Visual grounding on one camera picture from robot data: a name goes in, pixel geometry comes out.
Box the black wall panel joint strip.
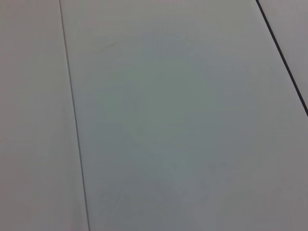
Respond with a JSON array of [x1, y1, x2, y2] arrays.
[[255, 0, 308, 116]]

